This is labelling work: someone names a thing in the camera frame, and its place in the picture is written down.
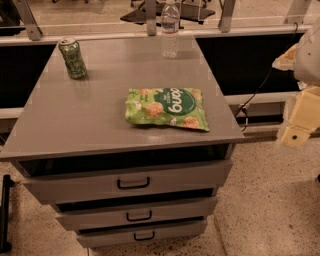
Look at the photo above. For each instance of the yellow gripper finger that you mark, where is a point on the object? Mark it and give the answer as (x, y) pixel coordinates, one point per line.
(302, 118)
(285, 61)

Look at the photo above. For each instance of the clear plastic water bottle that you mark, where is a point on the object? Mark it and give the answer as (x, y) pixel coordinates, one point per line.
(169, 33)

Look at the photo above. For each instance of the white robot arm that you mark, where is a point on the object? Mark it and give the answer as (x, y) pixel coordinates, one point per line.
(307, 63)

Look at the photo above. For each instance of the green snack bag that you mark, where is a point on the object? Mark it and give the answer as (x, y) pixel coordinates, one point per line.
(178, 107)

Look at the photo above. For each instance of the grey drawer cabinet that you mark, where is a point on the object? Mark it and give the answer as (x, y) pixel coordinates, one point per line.
(76, 126)

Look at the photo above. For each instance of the bottom grey drawer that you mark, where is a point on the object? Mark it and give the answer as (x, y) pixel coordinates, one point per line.
(143, 233)

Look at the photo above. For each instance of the grey drawer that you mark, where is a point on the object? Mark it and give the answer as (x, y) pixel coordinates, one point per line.
(98, 185)
(137, 214)
(143, 233)

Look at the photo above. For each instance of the green soda can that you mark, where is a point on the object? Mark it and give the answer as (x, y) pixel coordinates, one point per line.
(71, 53)

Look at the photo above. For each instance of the middle grey drawer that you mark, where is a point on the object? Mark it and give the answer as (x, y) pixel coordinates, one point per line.
(137, 214)

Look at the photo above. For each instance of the top grey drawer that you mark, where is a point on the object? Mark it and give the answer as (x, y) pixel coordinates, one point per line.
(98, 185)

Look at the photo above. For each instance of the black floor stand leg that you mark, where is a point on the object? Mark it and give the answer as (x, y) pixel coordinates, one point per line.
(7, 183)

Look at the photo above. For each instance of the grey metal rail frame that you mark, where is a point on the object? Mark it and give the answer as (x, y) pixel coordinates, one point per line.
(48, 20)

